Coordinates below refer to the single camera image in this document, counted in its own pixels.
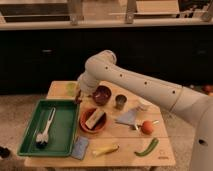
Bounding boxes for small metal cup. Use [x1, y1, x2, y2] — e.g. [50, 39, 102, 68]
[115, 94, 127, 110]

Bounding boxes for orange tomato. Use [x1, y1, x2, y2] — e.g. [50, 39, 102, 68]
[141, 121, 154, 135]

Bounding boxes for dark red grapes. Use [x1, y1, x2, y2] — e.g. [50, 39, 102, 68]
[75, 90, 82, 104]

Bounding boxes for blue sponge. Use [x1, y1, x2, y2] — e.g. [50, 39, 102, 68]
[71, 136, 89, 160]

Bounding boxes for black cabinet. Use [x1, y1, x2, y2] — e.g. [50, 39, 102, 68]
[0, 26, 213, 94]

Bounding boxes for orange terracotta bowl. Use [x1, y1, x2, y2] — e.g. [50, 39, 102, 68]
[79, 108, 107, 134]

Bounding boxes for blue grey cloth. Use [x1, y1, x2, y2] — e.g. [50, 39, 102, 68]
[115, 108, 138, 125]

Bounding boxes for wooden table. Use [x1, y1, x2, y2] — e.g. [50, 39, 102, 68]
[25, 82, 175, 168]

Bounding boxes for green lettuce leaf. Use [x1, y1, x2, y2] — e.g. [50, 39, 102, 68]
[66, 82, 77, 97]

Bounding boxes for wooden block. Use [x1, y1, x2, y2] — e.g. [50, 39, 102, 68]
[85, 108, 105, 130]

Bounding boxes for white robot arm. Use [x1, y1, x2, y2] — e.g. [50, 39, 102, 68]
[77, 50, 213, 171]

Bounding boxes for green plastic tray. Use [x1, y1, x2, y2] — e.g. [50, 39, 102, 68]
[17, 99, 79, 157]

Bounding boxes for dark red bowl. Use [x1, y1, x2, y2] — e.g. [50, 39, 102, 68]
[92, 85, 111, 106]

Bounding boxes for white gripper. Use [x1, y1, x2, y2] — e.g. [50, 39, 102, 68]
[78, 73, 97, 95]

